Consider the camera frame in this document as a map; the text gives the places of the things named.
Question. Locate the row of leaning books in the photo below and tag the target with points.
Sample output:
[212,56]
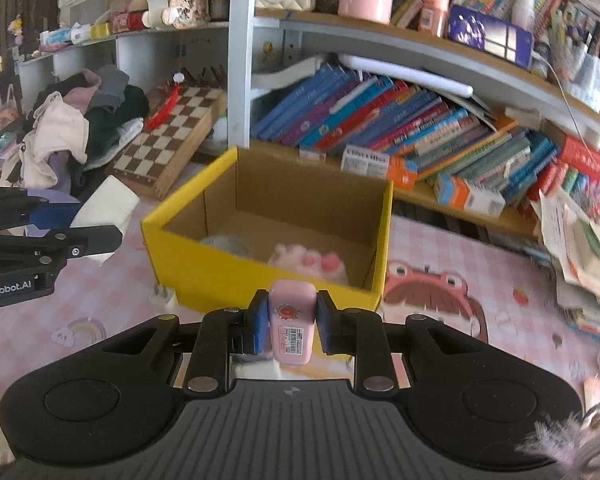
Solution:
[405,125]

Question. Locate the white bar lamp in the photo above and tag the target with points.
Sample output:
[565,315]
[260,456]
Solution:
[405,72]

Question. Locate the red book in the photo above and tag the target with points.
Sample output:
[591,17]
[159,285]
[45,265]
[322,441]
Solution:
[587,160]

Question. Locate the purple box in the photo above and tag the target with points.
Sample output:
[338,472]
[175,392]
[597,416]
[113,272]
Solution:
[490,35]

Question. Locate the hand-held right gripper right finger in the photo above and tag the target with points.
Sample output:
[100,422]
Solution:
[325,327]

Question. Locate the small pink bottle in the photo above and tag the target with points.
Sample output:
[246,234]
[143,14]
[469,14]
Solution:
[291,325]

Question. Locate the yellow cardboard box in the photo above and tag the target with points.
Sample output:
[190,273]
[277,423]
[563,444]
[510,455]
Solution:
[260,210]

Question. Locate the white power plug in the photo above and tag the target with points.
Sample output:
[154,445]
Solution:
[164,296]

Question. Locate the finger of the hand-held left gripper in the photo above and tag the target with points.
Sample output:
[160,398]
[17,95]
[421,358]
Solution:
[80,245]
[55,212]

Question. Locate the white bottle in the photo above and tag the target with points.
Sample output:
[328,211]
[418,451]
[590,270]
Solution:
[525,7]

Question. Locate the white shelf unit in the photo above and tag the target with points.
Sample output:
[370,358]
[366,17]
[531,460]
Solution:
[240,60]

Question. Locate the purple fluffy toy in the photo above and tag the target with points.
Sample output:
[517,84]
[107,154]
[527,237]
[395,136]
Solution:
[570,445]

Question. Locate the pink paw plush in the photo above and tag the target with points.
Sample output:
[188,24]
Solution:
[310,262]

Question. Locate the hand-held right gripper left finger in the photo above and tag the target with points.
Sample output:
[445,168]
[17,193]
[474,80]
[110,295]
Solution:
[260,327]

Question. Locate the wooden chessboard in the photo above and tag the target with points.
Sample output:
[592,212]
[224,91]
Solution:
[172,135]

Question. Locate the white folded cloth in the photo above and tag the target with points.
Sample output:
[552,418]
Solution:
[107,205]

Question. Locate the pink printed desk mat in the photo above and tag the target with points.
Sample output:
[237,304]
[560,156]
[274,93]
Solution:
[480,280]

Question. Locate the stack of papers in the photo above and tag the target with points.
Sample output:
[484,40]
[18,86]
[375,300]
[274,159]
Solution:
[585,260]

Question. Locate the red hair comb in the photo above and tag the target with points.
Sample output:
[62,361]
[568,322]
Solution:
[162,107]

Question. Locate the orange white box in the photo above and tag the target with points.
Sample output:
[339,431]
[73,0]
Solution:
[467,195]

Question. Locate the white printed box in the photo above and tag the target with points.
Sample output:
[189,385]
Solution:
[375,165]

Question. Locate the pile of clothes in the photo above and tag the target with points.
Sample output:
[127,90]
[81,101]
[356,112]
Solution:
[80,125]

